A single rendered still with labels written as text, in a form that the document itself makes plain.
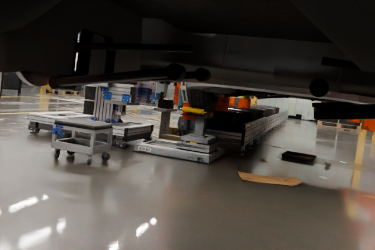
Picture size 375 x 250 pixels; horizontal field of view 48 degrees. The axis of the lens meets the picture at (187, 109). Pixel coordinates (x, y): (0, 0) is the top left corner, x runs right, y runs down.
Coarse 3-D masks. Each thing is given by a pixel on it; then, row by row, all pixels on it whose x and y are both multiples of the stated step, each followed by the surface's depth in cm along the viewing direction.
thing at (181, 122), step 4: (180, 116) 502; (180, 120) 501; (184, 120) 499; (188, 120) 499; (192, 120) 501; (180, 124) 501; (184, 124) 499; (188, 124) 500; (192, 124) 499; (180, 128) 501; (184, 128) 499; (188, 128) 500; (192, 128) 501; (184, 132) 515; (188, 132) 515; (192, 132) 514
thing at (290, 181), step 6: (240, 174) 388; (246, 174) 392; (252, 174) 397; (252, 180) 370; (258, 180) 374; (264, 180) 377; (270, 180) 379; (276, 180) 382; (282, 180) 385; (288, 180) 387; (294, 180) 385
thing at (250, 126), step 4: (256, 120) 623; (260, 120) 652; (264, 120) 709; (244, 124) 511; (248, 124) 531; (252, 124) 568; (256, 124) 605; (260, 124) 670; (264, 124) 717; (244, 128) 518; (248, 128) 534; (252, 128) 574; (256, 128) 616; (244, 132) 510; (260, 132) 668
